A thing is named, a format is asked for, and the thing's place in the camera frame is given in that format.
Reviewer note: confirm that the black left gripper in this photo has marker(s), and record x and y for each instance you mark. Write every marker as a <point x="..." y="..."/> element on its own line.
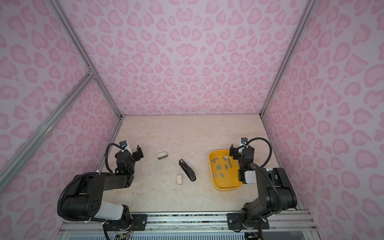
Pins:
<point x="135" y="154"/>

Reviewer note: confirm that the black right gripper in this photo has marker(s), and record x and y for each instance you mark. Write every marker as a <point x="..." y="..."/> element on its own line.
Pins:
<point x="237" y="153"/>

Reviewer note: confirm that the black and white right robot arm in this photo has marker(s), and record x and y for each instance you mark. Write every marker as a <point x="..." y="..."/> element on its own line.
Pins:
<point x="275" y="192"/>

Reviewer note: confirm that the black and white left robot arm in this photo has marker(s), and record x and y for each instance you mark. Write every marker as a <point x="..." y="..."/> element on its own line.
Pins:
<point x="82" y="199"/>

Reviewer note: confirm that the yellow plastic tray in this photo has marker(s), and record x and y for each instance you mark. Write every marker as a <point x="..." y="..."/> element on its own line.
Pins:
<point x="230" y="180"/>

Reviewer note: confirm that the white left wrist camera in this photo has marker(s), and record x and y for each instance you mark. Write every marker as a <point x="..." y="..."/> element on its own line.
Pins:
<point x="125" y="147"/>

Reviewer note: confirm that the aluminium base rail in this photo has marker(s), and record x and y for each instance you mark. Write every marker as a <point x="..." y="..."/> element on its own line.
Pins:
<point x="288" y="225"/>

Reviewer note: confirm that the aluminium frame bar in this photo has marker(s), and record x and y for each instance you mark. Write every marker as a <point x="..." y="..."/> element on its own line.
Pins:
<point x="19" y="160"/>

